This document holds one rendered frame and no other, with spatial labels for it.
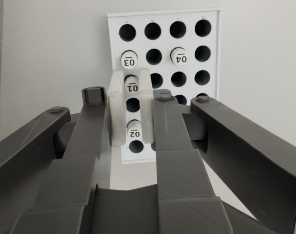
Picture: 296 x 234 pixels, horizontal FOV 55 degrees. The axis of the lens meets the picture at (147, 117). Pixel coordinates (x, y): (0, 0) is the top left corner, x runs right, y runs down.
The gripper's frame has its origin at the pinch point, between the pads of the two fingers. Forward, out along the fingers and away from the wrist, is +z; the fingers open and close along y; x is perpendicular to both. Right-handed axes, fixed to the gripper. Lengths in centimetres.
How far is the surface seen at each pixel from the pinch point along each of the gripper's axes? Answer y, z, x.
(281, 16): 13.3, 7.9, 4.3
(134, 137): -0.2, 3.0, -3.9
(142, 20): 1.1, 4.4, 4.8
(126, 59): -0.3, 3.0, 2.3
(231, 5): 8.8, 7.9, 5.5
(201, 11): 5.4, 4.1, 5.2
